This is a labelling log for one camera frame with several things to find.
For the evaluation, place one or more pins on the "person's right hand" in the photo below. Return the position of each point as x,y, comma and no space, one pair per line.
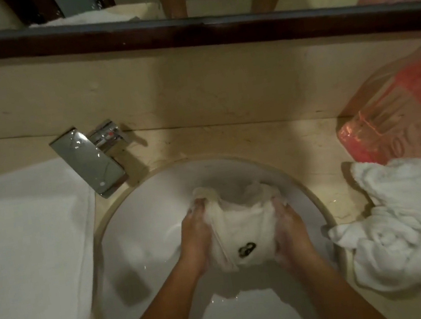
293,233

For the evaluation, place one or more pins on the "person's left hand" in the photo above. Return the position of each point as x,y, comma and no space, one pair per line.
196,241

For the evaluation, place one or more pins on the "person's right fingers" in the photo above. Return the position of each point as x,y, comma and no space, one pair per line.
279,208

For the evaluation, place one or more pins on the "person's left fingers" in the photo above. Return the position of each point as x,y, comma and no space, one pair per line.
198,210

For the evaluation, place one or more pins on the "white embroidered wet towel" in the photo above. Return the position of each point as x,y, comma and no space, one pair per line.
242,231

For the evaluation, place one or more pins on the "person's right forearm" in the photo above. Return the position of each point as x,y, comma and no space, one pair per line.
339,295

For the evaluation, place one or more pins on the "person's left forearm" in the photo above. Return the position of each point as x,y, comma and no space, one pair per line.
154,315

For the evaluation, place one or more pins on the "white round sink basin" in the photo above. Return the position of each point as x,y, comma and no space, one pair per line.
160,250

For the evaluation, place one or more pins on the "chrome faucet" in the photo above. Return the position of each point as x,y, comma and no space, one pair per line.
91,158

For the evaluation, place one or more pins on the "crumpled white towel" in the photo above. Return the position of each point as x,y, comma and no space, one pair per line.
407,227

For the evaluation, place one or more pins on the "pink clear plastic bottle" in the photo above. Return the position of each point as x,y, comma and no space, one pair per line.
399,111

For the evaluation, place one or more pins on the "flat white towel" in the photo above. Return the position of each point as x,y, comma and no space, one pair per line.
30,268

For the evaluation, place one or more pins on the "dark-framed wall mirror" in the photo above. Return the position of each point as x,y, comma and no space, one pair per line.
189,12

